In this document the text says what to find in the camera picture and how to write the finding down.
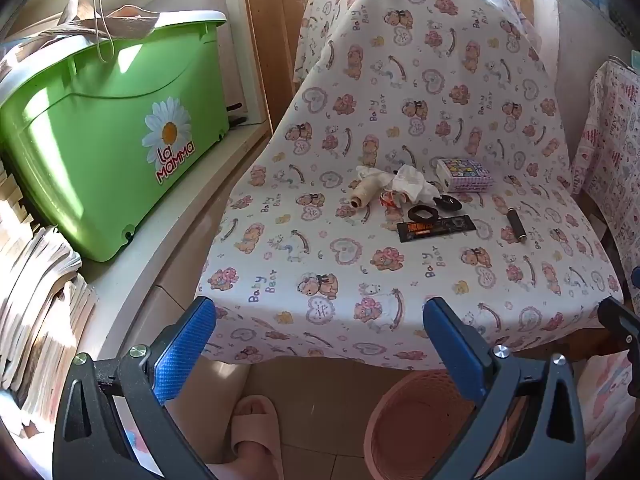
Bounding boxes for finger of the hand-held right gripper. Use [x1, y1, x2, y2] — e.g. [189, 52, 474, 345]
[597, 296, 640, 361]

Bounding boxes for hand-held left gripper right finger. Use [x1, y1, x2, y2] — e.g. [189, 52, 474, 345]
[422, 296, 586, 480]

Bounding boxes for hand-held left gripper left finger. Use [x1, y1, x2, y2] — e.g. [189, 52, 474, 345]
[52, 296, 218, 480]

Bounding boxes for pink plastic basket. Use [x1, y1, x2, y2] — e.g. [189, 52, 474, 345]
[364, 370, 506, 480]

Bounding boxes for black cylinder tube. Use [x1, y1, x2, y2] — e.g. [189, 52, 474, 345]
[506, 208, 527, 243]

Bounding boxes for black hair tie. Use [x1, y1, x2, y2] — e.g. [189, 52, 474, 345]
[407, 203, 441, 222]

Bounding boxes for small pink printed box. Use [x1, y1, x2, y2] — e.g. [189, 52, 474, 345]
[434, 157, 493, 193]

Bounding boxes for cream thread spool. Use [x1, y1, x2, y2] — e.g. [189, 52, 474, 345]
[349, 180, 378, 210]

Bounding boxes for white pink fleece robe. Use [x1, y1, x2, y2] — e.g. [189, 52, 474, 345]
[582, 350, 640, 471]

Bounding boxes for pink left slipper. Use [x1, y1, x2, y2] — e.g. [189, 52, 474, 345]
[231, 395, 280, 480]

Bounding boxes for white low cabinet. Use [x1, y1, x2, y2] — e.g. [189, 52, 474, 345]
[80, 120, 273, 376]

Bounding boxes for black flat packet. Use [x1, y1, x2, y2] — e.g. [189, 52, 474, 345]
[396, 215, 476, 244]

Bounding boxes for stack of newspapers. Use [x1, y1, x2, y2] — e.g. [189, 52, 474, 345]
[0, 160, 98, 441]

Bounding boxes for crumpled white tissue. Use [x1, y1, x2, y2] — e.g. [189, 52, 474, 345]
[357, 162, 441, 206]

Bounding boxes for pink printed cloth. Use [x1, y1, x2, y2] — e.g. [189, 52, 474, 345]
[570, 57, 640, 281]

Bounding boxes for green plastic storage box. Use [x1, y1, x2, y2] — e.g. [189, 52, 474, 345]
[0, 10, 232, 263]

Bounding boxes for bear printed cloth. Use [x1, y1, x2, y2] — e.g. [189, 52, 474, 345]
[197, 0, 626, 368]

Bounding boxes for beige cloth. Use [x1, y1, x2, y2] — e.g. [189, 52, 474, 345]
[0, 0, 157, 86]

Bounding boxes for white window frame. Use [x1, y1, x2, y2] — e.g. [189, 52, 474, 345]
[197, 0, 267, 126]

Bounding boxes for wooden door frame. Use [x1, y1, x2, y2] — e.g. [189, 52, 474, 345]
[242, 0, 326, 131]

